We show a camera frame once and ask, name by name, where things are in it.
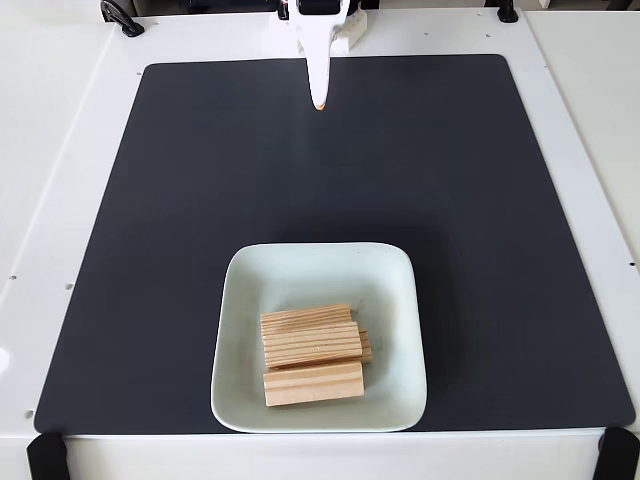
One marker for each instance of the pale green square plate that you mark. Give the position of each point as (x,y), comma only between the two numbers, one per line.
(300,280)

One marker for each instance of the black table clamp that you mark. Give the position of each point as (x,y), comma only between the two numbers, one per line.
(131,29)
(507,12)

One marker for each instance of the grooved wooden block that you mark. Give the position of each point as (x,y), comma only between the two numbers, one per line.
(310,385)
(305,316)
(310,345)
(367,347)

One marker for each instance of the black rubber mat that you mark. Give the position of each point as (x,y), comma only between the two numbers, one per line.
(150,300)

